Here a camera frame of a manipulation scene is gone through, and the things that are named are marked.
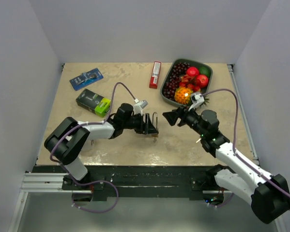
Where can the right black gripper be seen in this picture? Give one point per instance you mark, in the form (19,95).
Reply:
(172,117)

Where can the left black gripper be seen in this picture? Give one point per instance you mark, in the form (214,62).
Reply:
(147,127)

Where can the brass padlock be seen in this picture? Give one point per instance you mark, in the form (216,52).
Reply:
(155,124)

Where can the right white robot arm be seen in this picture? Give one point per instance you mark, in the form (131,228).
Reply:
(267,194)

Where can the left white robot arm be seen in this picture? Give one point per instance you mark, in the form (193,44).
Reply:
(67,140)

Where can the orange toy pineapple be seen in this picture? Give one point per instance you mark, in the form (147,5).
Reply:
(182,95)

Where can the red leafy fruit cluster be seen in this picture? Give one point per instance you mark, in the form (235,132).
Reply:
(190,82)

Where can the red rectangular box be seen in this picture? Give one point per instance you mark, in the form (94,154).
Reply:
(155,75)

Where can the red apple lower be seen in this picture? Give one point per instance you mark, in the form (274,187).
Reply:
(202,81)

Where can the red apple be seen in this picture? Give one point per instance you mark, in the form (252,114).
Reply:
(202,81)
(192,72)

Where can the dark red grapes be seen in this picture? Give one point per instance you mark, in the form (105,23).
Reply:
(171,82)

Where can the red apple upper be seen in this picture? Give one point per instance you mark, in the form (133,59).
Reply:
(192,72)

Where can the green lime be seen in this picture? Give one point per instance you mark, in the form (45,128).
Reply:
(204,71)

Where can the grey fruit tray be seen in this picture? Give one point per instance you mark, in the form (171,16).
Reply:
(192,64)

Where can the white tape roll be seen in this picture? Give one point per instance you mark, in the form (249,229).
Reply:
(88,145)

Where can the green black product box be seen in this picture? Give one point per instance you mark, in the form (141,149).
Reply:
(93,102)

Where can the blue blister pack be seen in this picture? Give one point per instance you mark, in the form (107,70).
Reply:
(85,79)

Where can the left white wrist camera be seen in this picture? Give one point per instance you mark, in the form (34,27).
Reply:
(139,106)

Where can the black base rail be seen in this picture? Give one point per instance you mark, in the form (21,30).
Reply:
(193,182)

